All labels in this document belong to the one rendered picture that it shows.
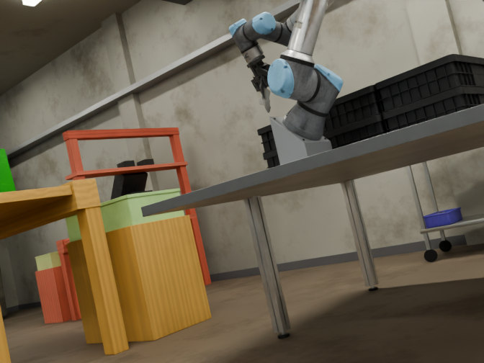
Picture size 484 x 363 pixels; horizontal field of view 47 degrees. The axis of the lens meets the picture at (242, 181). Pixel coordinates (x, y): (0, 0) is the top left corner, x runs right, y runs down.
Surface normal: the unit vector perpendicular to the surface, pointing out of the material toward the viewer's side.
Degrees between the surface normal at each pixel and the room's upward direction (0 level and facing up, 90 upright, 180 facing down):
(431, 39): 90
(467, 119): 90
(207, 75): 90
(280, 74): 83
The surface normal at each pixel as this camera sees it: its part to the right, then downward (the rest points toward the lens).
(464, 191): -0.63, 0.08
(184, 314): 0.72, -0.22
